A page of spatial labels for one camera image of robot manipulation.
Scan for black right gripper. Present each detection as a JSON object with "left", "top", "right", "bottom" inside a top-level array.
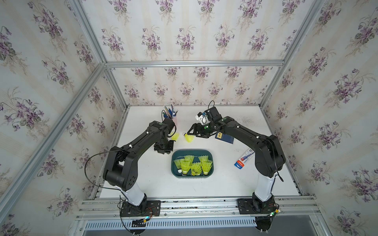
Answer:
[{"left": 186, "top": 121, "right": 215, "bottom": 137}]

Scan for yellow shuttlecock one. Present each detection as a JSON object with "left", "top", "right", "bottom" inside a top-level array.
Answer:
[{"left": 184, "top": 133, "right": 195, "bottom": 143}]

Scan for teal plastic storage box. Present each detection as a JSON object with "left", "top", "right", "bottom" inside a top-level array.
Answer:
[{"left": 171, "top": 149, "right": 214, "bottom": 179}]

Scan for yellow shuttlecock five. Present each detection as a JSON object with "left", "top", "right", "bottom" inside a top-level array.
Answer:
[{"left": 171, "top": 133, "right": 180, "bottom": 141}]

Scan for yellow shuttlecock six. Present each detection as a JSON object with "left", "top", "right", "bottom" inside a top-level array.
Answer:
[{"left": 174, "top": 158, "right": 182, "bottom": 174}]

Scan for yellow shuttlecock nine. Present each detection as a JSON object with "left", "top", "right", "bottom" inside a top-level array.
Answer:
[{"left": 180, "top": 159, "right": 192, "bottom": 176}]

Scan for yellow shuttlecock seven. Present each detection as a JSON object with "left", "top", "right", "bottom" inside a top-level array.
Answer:
[{"left": 184, "top": 155, "right": 195, "bottom": 163}]

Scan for yellow shuttlecock eight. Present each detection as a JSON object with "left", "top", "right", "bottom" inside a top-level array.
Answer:
[{"left": 198, "top": 155, "right": 209, "bottom": 162}]

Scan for yellow shuttlecock four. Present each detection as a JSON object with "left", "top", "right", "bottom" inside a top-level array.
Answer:
[{"left": 191, "top": 162, "right": 202, "bottom": 176}]

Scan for yellow shuttlecock twelve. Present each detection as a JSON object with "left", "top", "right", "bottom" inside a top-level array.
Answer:
[{"left": 201, "top": 160, "right": 213, "bottom": 176}]

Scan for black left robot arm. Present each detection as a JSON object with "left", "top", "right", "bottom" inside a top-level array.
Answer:
[{"left": 103, "top": 119, "right": 176, "bottom": 207}]

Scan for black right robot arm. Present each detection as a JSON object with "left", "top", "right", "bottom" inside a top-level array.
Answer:
[{"left": 187, "top": 116, "right": 286, "bottom": 202}]

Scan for pink pen cup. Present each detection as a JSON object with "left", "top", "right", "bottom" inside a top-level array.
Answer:
[{"left": 172, "top": 117, "right": 178, "bottom": 128}]

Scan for blue book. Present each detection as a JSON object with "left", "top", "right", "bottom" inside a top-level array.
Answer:
[{"left": 215, "top": 132, "right": 234, "bottom": 144}]

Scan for pens in cup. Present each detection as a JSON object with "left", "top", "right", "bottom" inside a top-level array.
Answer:
[{"left": 162, "top": 103, "right": 177, "bottom": 119}]

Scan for red blue white packet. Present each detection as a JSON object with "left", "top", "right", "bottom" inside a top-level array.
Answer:
[{"left": 234, "top": 148, "right": 255, "bottom": 169}]

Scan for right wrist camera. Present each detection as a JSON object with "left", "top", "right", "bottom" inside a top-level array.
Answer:
[{"left": 195, "top": 107, "right": 222, "bottom": 125}]

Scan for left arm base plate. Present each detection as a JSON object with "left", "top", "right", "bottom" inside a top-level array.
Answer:
[{"left": 120, "top": 200, "right": 161, "bottom": 217}]

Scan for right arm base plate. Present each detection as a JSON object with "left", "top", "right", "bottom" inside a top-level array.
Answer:
[{"left": 237, "top": 195, "right": 279, "bottom": 216}]

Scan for aluminium front rail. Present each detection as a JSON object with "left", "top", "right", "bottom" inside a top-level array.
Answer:
[{"left": 74, "top": 196, "right": 321, "bottom": 220}]

